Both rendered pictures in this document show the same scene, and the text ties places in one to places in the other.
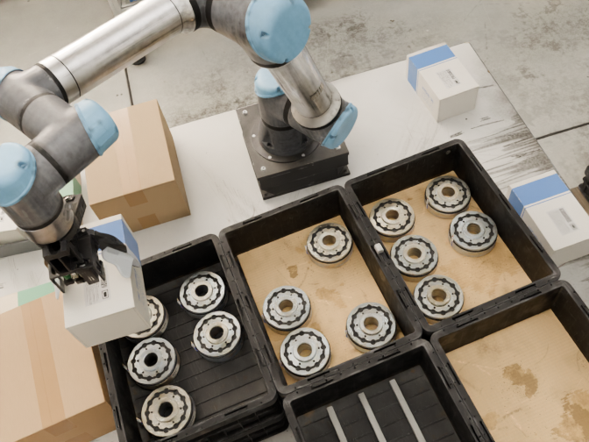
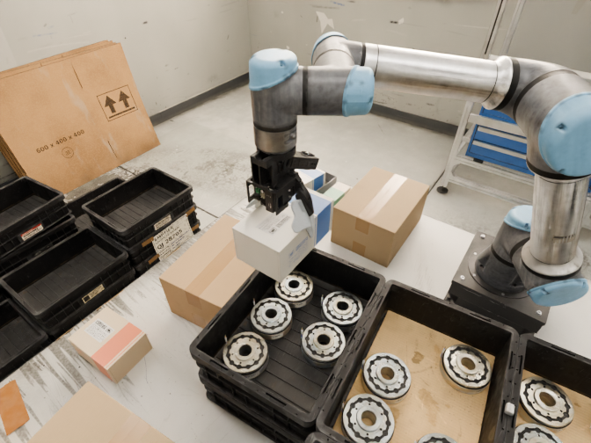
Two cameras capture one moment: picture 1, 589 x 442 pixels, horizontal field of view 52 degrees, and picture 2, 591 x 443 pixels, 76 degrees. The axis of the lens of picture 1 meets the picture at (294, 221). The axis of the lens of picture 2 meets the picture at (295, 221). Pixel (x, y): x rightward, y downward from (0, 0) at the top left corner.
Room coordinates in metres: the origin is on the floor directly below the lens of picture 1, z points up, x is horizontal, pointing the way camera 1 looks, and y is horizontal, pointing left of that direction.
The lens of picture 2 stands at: (0.15, -0.06, 1.65)
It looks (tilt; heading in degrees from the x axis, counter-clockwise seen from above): 41 degrees down; 42
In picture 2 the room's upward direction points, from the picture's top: straight up
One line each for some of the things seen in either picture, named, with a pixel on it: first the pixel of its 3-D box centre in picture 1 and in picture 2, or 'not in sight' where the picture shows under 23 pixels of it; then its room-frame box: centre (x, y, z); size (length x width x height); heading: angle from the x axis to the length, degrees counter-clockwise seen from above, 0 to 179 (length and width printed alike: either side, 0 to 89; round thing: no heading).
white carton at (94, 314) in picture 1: (103, 279); (285, 228); (0.59, 0.36, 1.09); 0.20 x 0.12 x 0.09; 6
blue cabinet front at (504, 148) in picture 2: not in sight; (543, 132); (2.56, 0.18, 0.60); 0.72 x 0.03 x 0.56; 96
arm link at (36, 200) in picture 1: (21, 184); (275, 90); (0.57, 0.36, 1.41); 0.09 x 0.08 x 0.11; 130
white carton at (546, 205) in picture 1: (549, 218); not in sight; (0.72, -0.60, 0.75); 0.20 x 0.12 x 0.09; 9
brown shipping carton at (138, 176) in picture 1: (134, 167); (379, 214); (1.11, 0.40, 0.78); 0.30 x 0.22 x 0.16; 6
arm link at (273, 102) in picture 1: (281, 92); (526, 234); (1.09, -0.03, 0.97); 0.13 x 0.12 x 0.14; 40
